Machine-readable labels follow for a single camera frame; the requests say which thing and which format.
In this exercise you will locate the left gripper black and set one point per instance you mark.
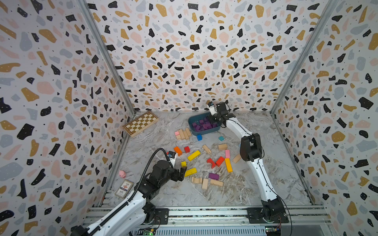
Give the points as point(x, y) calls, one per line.
point(176, 177)

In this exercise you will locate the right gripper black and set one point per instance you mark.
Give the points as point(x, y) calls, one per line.
point(209, 118)

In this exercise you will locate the teal storage bin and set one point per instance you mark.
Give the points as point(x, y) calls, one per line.
point(201, 125)

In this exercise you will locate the purple brick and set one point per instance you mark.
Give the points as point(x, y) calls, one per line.
point(214, 176)

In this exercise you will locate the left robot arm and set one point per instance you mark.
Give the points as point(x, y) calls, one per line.
point(133, 200)

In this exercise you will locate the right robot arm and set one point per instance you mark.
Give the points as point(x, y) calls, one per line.
point(251, 151)

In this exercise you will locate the orange brick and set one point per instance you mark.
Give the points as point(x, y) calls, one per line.
point(178, 151)

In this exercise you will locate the long yellow brick lower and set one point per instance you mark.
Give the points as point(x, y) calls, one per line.
point(190, 172)

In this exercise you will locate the long yellow brick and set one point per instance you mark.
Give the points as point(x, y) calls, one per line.
point(190, 172)
point(194, 155)

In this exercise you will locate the long yellow brick upper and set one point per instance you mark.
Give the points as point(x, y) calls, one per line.
point(194, 155)

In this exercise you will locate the natural wood brick centre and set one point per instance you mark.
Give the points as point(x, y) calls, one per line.
point(222, 147)

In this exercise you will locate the natural wood arch brick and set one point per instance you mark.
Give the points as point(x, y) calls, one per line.
point(197, 180)

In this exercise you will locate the long natural wood brick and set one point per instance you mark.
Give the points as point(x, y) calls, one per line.
point(181, 133)

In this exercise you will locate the pink brick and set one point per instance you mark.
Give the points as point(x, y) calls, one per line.
point(227, 153)

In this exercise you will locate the natural wood brick slanted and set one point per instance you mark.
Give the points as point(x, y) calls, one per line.
point(207, 150)

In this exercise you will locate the pink toy pig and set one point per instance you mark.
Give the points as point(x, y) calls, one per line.
point(122, 174)

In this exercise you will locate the playing card box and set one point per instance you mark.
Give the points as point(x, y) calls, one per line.
point(124, 189)

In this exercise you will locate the red arch brick centre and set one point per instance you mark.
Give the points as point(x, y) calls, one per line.
point(210, 161)

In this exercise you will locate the natural wood brick right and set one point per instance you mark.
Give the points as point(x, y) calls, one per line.
point(236, 159)

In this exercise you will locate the upright yellow brick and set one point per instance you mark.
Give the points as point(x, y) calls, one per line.
point(228, 165)

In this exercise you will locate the wooden chessboard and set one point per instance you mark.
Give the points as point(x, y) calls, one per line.
point(140, 124)

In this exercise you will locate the natural wood flat brick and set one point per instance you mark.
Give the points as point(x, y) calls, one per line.
point(216, 183)

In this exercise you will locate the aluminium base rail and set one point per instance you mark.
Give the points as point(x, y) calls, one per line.
point(227, 221)

